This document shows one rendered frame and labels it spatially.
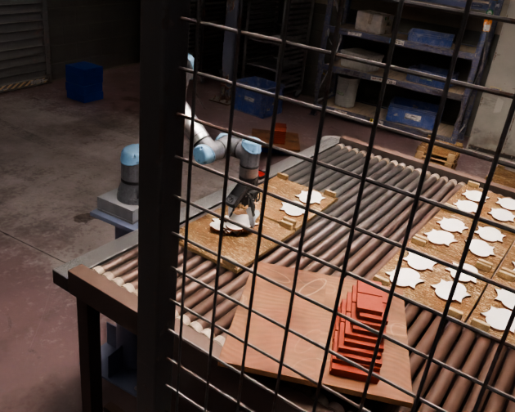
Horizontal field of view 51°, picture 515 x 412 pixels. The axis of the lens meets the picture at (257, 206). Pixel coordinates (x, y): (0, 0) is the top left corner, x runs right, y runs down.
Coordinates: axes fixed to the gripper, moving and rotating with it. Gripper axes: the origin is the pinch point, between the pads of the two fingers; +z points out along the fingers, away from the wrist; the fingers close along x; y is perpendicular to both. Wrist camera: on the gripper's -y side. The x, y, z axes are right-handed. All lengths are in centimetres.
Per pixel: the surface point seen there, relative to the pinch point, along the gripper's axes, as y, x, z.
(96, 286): -65, 10, 3
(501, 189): 136, -75, 3
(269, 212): 22.7, 0.2, 3.9
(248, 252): -10.8, -12.6, 3.9
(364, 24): 469, 163, -18
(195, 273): -33.4, -5.3, 6.0
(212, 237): -12.3, 4.4, 3.9
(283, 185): 52, 11, 4
